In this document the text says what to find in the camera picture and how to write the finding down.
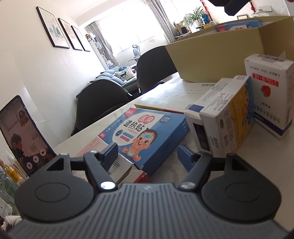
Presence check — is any white red Hynaut box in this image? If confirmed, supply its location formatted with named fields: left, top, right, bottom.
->
left=75, top=137, right=150, bottom=186

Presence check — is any blue fever patch box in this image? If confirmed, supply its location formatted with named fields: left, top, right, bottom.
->
left=98, top=108, right=189, bottom=175
left=216, top=20, right=262, bottom=32

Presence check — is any small white blue medicine box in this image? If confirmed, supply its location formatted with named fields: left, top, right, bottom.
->
left=184, top=78, right=236, bottom=157

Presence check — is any white yellow medicine box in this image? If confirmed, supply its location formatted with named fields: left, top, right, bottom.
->
left=202, top=75, right=254, bottom=157

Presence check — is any black chair near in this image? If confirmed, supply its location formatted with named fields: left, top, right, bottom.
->
left=71, top=79, right=134, bottom=136

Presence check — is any black chair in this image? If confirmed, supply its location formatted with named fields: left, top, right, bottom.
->
left=137, top=46, right=177, bottom=94
left=71, top=79, right=134, bottom=136

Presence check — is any black smartphone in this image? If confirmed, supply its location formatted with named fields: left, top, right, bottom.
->
left=1, top=95, right=56, bottom=176

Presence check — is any large white flat box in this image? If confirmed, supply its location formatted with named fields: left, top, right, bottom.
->
left=135, top=77, right=215, bottom=113

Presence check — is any grey sofa with cushions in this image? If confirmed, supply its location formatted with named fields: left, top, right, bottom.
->
left=89, top=66, right=138, bottom=89

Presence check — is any black chair far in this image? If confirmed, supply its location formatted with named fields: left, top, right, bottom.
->
left=137, top=46, right=177, bottom=94

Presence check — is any cardboard storage box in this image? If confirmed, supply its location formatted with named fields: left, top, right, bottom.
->
left=165, top=16, right=293, bottom=83

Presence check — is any white strawberry medicine box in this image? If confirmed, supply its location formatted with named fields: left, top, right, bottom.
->
left=244, top=54, right=293, bottom=139

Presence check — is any framed picture left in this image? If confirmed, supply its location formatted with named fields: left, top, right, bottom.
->
left=36, top=6, right=70, bottom=49

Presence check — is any framed picture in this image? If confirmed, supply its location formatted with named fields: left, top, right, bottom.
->
left=71, top=25, right=92, bottom=52
left=58, top=18, right=83, bottom=51
left=36, top=6, right=70, bottom=49

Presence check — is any framed picture right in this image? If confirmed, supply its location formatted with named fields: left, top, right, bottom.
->
left=71, top=25, right=92, bottom=52

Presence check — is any framed picture middle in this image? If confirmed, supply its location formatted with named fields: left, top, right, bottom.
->
left=58, top=18, right=83, bottom=51

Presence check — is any potted green plant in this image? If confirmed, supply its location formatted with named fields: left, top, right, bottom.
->
left=183, top=7, right=204, bottom=27

